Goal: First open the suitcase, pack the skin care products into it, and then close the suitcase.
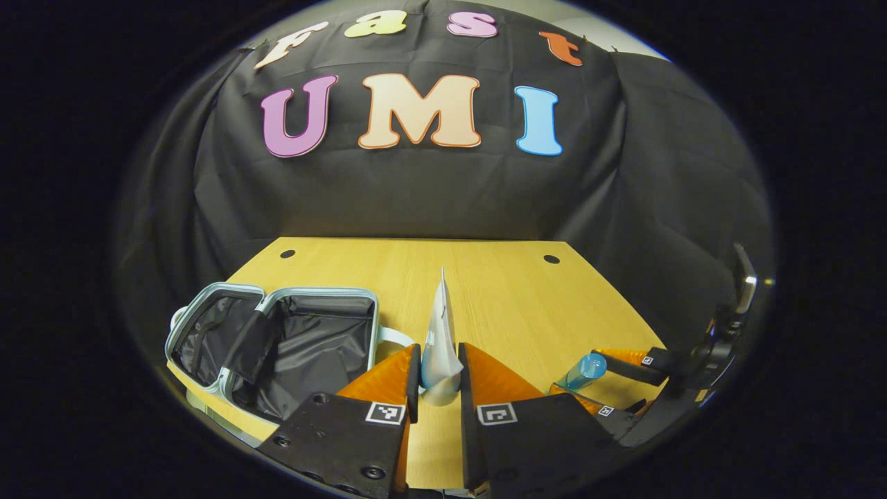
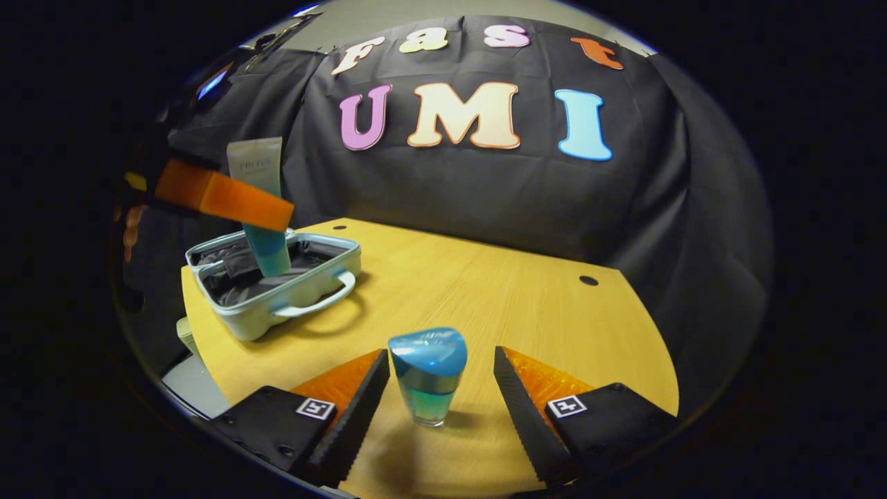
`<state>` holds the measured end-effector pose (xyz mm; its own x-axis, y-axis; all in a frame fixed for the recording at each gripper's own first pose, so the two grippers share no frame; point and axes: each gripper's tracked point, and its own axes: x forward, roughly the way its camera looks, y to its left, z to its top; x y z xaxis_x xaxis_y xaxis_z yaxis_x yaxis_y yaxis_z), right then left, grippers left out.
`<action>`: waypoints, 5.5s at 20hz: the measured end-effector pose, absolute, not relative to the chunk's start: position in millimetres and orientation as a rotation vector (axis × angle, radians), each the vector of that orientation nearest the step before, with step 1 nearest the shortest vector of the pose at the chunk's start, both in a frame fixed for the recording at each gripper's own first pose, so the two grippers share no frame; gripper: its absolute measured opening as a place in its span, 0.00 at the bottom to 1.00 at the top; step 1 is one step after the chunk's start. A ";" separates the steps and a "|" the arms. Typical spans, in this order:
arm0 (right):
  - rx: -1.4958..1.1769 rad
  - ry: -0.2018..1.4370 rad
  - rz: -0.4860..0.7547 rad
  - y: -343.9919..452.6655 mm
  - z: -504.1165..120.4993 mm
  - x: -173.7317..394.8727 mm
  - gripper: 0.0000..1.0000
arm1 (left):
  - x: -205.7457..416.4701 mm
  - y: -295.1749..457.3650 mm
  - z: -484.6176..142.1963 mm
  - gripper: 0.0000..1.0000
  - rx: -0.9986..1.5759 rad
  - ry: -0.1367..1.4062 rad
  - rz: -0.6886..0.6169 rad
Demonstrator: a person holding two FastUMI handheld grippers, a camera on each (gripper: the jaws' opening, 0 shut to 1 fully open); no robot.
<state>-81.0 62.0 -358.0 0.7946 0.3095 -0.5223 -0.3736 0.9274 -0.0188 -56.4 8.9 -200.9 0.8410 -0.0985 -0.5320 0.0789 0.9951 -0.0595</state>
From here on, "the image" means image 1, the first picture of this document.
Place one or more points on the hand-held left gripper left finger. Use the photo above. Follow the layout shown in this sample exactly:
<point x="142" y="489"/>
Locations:
<point x="414" y="388"/>

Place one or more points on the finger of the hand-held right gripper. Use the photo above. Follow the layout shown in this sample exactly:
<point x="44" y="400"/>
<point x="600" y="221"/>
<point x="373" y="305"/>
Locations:
<point x="617" y="416"/>
<point x="655" y="364"/>

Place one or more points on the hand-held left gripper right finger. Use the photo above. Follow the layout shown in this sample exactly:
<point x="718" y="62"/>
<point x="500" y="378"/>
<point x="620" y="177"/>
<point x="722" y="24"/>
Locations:
<point x="466" y="416"/>

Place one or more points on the silver white squeeze tube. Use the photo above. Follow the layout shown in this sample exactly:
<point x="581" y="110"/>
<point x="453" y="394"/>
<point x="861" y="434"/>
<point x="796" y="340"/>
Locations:
<point x="441" y="346"/>

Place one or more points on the blue transparent bottle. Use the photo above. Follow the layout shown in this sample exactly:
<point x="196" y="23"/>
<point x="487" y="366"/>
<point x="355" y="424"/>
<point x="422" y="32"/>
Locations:
<point x="583" y="371"/>

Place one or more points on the light blue suitcase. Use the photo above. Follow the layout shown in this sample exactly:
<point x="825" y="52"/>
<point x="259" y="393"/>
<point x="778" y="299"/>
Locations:
<point x="319" y="353"/>

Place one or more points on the black backdrop cloth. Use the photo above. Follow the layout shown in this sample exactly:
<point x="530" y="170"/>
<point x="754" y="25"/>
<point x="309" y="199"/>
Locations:
<point x="416" y="194"/>

